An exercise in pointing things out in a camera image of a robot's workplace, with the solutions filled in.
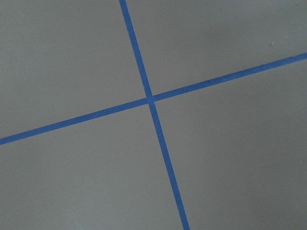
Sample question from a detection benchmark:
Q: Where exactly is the blue tape line lengthwise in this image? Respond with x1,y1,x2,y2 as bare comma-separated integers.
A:
119,0,190,230

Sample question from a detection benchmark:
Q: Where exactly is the blue tape line crosswise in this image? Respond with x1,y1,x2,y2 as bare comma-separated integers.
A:
0,53,307,145

